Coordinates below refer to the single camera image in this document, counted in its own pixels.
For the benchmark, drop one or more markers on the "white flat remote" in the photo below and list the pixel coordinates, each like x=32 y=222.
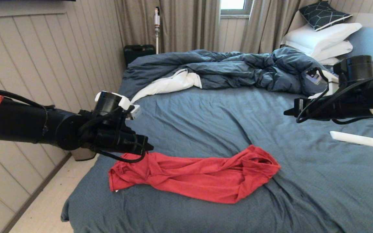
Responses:
x=355 y=139

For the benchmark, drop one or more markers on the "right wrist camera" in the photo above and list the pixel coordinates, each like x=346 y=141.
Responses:
x=355 y=66

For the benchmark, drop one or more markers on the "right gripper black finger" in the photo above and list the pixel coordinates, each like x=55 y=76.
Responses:
x=291 y=111
x=291 y=115

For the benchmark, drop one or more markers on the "grey framed window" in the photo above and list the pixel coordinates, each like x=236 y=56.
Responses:
x=233 y=6

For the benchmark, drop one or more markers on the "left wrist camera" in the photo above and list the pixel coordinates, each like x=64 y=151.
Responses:
x=112 y=102

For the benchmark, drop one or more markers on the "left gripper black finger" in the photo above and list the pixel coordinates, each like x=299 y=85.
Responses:
x=149 y=146
x=149 y=150

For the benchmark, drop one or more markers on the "dark patterned cushion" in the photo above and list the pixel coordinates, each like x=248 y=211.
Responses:
x=322 y=15

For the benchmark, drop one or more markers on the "red t-shirt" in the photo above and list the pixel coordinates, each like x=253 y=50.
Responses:
x=199 y=176

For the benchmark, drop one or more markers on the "beige curtain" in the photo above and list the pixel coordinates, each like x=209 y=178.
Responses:
x=270 y=24
x=180 y=24

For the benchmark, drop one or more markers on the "large white pillow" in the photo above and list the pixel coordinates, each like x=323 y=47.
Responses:
x=317 y=38

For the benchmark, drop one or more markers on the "black hard case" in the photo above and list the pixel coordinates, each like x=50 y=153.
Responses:
x=138 y=52

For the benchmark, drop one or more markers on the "dark blue crumpled duvet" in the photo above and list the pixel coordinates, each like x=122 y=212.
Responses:
x=238 y=69

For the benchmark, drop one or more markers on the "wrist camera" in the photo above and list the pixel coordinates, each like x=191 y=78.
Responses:
x=112 y=102
x=355 y=66

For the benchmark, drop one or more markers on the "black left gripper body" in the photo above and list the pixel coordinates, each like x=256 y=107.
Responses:
x=118 y=142

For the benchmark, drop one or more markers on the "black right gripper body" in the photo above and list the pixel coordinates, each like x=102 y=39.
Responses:
x=338 y=108

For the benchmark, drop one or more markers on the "bronze trash bin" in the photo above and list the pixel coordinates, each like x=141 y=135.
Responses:
x=83 y=156

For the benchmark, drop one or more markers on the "white stick vacuum cleaner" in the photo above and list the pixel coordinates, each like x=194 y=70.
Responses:
x=157 y=30

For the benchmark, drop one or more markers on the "white bed linen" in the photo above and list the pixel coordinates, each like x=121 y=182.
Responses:
x=170 y=84

